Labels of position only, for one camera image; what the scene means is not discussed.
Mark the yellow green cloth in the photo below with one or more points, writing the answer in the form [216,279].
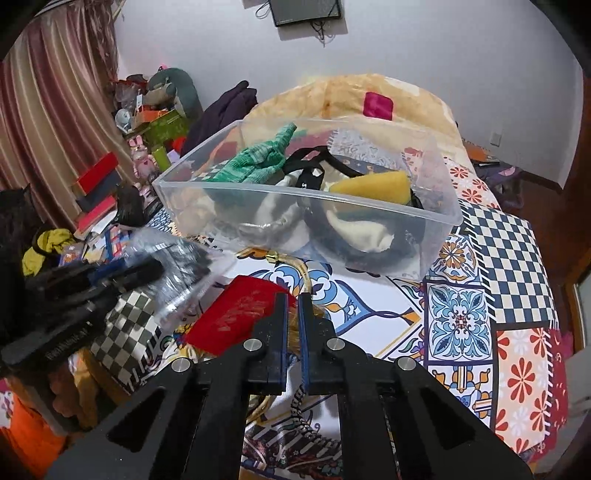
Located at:
[48,244]

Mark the green cardboard box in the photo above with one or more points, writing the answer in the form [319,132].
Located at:
[164,124]

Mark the yellow patterned pillow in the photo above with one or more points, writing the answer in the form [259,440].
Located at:
[323,97]

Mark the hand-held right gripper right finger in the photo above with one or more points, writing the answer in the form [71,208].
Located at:
[303,344]

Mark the striped brown curtain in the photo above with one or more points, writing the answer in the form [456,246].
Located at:
[51,106]

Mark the stack of red boxes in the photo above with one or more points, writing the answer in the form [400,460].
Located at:
[94,184]

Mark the dark brown bag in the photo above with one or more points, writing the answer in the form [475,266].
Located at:
[130,205]

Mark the clear plastic bag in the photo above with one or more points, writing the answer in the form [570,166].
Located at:
[184,263]

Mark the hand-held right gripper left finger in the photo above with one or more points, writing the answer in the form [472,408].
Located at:
[283,350]

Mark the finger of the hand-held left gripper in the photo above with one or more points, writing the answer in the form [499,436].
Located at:
[92,274]
[78,305]

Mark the black wall monitor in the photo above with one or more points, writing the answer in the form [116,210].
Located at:
[307,10]

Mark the magenta cloth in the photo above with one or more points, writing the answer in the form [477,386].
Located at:
[377,105]

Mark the pink plush toy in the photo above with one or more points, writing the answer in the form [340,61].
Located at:
[143,154]

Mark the patchwork printed blanket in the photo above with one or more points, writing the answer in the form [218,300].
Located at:
[461,314]

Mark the green knitted cloth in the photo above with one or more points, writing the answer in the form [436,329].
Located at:
[251,161]

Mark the orange cloth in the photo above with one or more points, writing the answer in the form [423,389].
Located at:
[27,429]

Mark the green plush toy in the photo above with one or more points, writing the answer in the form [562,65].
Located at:
[178,85]

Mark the yellow sponge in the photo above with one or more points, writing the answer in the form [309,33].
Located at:
[374,187]

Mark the red velvet pouch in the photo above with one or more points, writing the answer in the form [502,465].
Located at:
[221,318]

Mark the dark cloth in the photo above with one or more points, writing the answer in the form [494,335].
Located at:
[11,240]

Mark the dark purple jacket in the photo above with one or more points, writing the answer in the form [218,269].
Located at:
[226,108]

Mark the clear plastic storage box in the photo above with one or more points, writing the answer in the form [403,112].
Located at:
[415,258]

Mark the white wall outlet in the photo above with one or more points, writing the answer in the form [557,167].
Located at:
[496,138]

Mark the dark purple stool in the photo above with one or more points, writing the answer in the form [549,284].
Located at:
[503,180]

